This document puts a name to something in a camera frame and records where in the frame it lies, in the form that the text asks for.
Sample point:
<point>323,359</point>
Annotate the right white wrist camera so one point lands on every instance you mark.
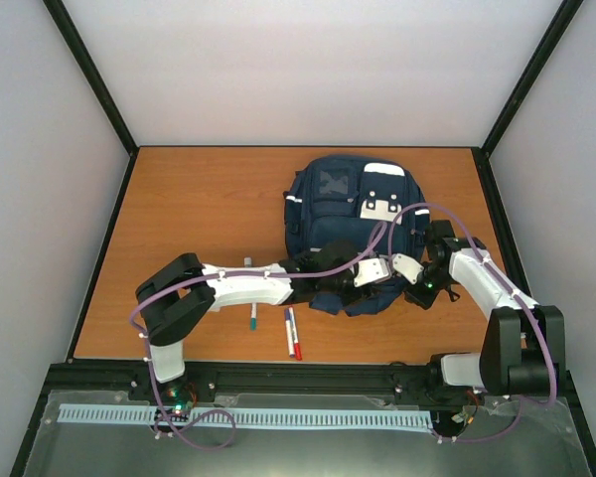
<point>407,267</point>

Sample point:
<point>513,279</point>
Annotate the black frame post left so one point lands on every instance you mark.
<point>73,39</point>

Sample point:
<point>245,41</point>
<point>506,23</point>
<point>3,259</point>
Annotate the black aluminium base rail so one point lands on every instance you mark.
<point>404,384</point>

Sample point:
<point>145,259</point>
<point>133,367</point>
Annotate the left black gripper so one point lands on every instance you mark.
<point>361,296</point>

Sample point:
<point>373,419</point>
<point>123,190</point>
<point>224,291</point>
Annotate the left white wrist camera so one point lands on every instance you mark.
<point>372,270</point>

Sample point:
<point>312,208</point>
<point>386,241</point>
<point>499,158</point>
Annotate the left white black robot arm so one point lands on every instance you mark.
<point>174,300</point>

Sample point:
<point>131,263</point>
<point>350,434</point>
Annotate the blue purple marker pen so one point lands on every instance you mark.
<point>289,334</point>

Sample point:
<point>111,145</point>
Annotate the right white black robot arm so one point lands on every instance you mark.
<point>523,352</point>

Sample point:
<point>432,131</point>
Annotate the navy blue student backpack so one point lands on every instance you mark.
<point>342,196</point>

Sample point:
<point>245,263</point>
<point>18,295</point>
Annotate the red marker pen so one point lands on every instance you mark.
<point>297,348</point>

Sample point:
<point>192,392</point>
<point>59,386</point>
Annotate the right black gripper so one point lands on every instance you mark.
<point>425,300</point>

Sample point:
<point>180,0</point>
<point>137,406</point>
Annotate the teal tip white marker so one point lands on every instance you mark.
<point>253,317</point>

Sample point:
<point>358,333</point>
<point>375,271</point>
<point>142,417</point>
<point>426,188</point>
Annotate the black frame post right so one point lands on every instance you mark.
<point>539,58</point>

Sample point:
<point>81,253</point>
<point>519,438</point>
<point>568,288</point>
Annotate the light blue cable duct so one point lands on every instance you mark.
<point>250,418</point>

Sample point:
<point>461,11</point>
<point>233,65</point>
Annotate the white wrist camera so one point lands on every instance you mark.
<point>372,270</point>
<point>407,267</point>

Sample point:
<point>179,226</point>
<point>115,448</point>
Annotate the black frame post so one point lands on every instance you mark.
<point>539,58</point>
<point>73,39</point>

